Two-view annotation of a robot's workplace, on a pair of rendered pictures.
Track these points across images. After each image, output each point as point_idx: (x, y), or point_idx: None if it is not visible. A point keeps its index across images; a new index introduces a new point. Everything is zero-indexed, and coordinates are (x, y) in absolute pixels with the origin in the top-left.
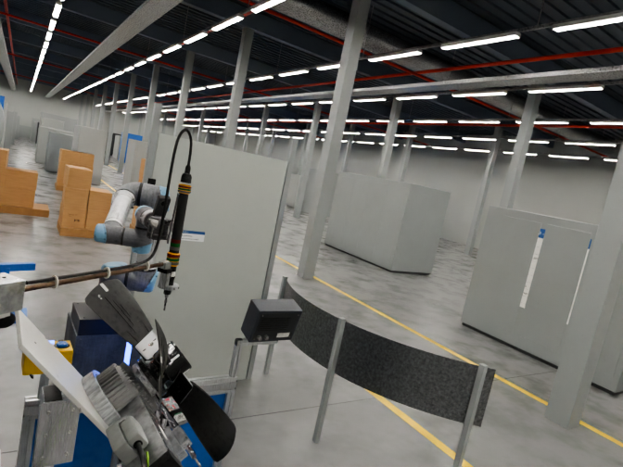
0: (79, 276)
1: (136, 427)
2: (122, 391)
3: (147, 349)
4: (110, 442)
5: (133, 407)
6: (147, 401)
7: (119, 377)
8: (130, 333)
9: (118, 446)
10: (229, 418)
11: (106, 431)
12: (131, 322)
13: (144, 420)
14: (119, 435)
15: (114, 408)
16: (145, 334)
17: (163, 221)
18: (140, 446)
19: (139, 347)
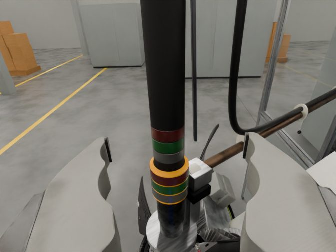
0: (323, 99)
1: (216, 176)
2: (226, 236)
3: (202, 247)
4: (231, 185)
5: (213, 223)
6: (198, 234)
7: (234, 238)
8: (234, 240)
9: (226, 177)
10: (143, 179)
11: (235, 198)
12: (237, 247)
13: (206, 199)
14: (226, 183)
15: (231, 232)
16: (209, 251)
17: (233, 41)
18: (212, 172)
19: (215, 244)
